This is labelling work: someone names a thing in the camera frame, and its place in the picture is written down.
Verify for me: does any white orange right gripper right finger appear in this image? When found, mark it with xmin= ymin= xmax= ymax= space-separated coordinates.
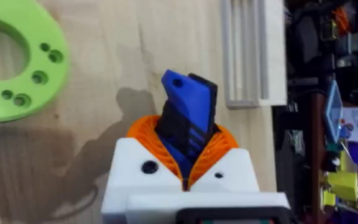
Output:
xmin=187 ymin=124 xmax=260 ymax=193

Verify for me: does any white orange right gripper left finger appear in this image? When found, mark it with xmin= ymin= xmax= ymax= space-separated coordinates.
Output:
xmin=101 ymin=114 xmax=185 ymax=224

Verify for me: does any blue ribbed wedge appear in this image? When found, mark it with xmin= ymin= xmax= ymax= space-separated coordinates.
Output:
xmin=155 ymin=68 xmax=219 ymax=182

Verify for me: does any heap of tools and parts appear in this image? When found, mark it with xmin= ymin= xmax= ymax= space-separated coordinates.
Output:
xmin=272 ymin=0 xmax=358 ymax=224

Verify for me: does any white slatted tray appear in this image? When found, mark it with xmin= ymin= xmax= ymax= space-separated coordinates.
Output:
xmin=220 ymin=0 xmax=288 ymax=110

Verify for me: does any green disc with holes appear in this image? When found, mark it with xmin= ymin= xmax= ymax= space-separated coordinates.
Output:
xmin=0 ymin=0 xmax=71 ymax=124

